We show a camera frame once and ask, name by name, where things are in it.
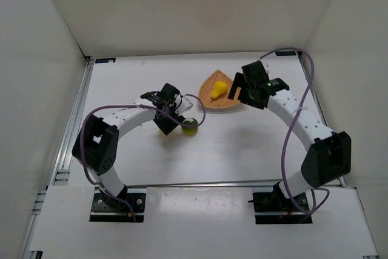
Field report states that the green peeled fake lime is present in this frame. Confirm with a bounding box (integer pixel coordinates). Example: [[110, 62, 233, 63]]
[[181, 118, 198, 136]]

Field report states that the yellow fake pear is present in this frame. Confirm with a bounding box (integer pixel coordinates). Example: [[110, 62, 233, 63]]
[[211, 81, 228, 99]]

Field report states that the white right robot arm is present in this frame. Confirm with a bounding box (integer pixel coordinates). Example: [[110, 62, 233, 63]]
[[228, 61, 352, 202]]

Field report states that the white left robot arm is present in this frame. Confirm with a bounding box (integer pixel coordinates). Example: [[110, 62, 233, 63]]
[[72, 83, 193, 210]]

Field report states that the woven bamboo fruit bowl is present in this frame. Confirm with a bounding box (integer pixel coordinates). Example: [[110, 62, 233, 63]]
[[198, 70, 240, 110]]

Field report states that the blue label sticker right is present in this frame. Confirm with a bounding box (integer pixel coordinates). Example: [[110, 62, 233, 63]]
[[275, 50, 297, 56]]

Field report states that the blue label sticker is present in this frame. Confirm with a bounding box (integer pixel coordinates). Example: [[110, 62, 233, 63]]
[[275, 50, 297, 56], [95, 58, 116, 64]]

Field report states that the blue label sticker left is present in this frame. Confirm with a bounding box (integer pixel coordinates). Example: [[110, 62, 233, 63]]
[[95, 58, 116, 64]]

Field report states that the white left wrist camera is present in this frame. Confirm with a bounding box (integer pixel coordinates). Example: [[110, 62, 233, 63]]
[[176, 96, 193, 115]]

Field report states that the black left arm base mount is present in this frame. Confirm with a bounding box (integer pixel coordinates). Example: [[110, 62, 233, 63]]
[[89, 190, 146, 223]]

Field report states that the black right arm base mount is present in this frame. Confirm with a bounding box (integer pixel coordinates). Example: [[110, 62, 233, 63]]
[[247, 192, 313, 225]]

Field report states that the aluminium front rail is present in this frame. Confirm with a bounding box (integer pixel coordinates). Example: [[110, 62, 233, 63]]
[[121, 175, 343, 189]]

